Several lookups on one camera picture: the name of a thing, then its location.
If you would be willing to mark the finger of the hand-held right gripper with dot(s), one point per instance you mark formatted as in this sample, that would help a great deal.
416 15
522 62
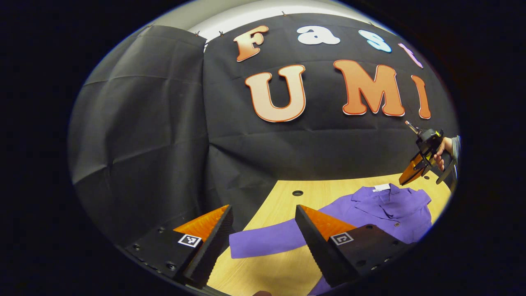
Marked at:
411 172

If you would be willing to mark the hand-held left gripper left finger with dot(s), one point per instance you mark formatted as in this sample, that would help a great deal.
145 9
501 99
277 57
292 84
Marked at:
213 246

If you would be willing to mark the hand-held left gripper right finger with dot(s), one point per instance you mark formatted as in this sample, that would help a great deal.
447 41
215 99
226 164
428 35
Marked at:
314 246

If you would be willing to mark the purple short-sleeved shirt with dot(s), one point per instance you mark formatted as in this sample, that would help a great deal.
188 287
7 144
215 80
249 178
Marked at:
390 213

